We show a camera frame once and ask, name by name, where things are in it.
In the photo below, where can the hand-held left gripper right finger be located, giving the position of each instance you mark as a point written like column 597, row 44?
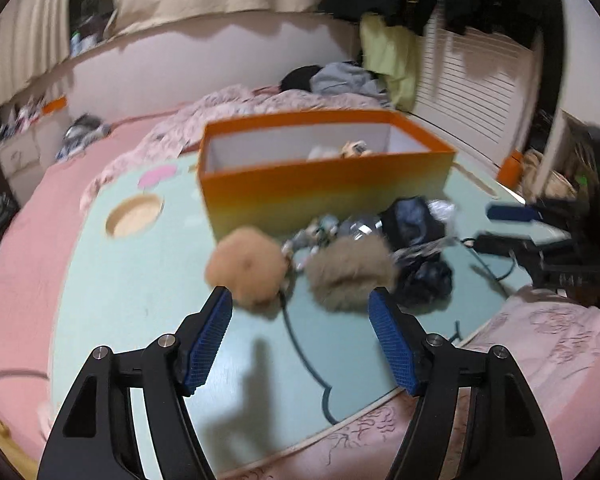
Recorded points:
column 392, row 340

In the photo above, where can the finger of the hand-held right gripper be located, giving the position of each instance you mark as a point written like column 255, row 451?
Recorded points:
column 515, row 212
column 505, row 246

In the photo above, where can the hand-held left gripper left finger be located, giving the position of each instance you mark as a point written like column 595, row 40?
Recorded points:
column 207, row 345

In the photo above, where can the beige fur pompom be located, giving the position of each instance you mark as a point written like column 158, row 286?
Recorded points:
column 352, row 275

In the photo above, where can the peach fluffy pompom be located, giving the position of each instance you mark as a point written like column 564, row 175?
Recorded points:
column 245, row 267

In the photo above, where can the orange cardboard box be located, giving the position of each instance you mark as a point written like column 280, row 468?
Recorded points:
column 305, row 195

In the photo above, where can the small orange box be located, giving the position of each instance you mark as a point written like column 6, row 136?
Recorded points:
column 54, row 105
column 510, row 167

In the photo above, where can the beige bag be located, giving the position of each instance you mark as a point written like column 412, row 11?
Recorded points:
column 547, row 180

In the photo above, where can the white crumpled plastic wrap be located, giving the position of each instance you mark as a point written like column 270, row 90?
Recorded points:
column 442, row 210

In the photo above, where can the dark blue plastic packet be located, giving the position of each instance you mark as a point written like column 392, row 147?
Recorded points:
column 412, row 222

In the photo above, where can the pink floral quilt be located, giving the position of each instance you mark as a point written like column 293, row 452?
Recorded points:
column 545, row 350

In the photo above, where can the silver foil packet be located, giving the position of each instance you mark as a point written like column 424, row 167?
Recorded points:
column 360, row 227

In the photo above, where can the white slatted door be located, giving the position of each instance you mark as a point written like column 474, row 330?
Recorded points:
column 480, row 95

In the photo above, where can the pink bed sheet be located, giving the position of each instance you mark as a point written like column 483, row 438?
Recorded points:
column 20, row 310

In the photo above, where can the green pillow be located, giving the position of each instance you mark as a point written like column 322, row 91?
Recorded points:
column 387, row 55

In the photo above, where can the grey clothing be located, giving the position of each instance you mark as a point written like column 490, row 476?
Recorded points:
column 342, row 80

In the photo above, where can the pink floral blanket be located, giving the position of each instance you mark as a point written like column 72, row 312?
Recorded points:
column 180, row 125

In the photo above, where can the striped cloth bundle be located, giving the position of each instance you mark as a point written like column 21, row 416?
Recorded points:
column 82, row 132

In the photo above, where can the black cloth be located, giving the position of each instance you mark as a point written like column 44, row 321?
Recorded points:
column 297, row 79

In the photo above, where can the white nightstand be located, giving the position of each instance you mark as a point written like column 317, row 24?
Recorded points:
column 17, row 157

